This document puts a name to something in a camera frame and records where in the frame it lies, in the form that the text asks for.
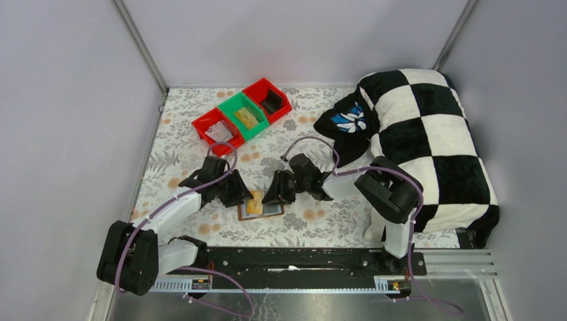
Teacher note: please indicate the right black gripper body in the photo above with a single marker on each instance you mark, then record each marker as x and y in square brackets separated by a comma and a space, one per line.
[286, 185]

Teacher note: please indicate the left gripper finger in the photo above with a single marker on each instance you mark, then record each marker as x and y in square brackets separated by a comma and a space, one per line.
[237, 183]
[231, 198]

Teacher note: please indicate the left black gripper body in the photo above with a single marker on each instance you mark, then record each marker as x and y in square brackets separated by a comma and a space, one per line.
[225, 186]

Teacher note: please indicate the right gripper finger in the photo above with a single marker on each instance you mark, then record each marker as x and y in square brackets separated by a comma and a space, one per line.
[289, 192]
[279, 190]

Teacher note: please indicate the brown leather card holder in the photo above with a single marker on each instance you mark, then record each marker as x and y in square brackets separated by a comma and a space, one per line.
[268, 211]

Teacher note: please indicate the gold VIP card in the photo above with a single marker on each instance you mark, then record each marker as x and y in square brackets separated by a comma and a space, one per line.
[254, 205]

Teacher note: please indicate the silver card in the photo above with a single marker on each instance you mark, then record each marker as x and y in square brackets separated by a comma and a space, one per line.
[219, 132]

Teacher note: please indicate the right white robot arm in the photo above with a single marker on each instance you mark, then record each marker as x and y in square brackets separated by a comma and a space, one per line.
[391, 191]

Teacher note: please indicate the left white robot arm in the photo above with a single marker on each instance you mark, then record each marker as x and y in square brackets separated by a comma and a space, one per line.
[136, 253]

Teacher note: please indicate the yellow card in green bin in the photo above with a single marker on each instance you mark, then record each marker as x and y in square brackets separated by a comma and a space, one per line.
[246, 118]

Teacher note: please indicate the floral table cloth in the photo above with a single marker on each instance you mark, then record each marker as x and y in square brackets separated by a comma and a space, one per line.
[178, 151]

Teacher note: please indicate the black cap with blue logo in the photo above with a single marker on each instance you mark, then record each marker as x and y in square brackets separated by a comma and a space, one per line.
[350, 127]

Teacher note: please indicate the red bin near left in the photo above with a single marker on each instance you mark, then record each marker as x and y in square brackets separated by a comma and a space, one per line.
[203, 122]

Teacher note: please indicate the red bin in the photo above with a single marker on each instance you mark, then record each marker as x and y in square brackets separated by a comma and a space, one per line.
[257, 91]
[203, 122]

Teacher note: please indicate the red bin far right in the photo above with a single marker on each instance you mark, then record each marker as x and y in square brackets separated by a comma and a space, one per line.
[257, 91]

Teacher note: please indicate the black item in red bin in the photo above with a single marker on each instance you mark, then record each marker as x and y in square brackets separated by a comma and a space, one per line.
[272, 103]

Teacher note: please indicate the green bin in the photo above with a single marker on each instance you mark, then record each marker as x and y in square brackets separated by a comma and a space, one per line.
[240, 100]

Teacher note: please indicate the checkered black white pillow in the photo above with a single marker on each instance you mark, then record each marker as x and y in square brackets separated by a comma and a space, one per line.
[416, 120]

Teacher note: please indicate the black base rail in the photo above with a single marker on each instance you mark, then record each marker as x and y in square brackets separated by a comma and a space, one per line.
[303, 268]

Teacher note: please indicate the aluminium frame rails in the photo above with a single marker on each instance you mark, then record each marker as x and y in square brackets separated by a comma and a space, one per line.
[442, 264]

